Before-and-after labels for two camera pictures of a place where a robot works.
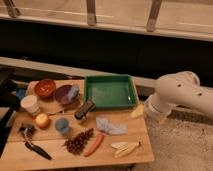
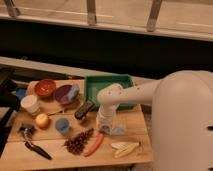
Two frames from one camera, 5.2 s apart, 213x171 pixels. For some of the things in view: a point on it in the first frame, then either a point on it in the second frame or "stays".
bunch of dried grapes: [76, 143] stays
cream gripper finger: [140, 110] → [105, 128]
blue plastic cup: [62, 125] stays
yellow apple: [42, 121] stays
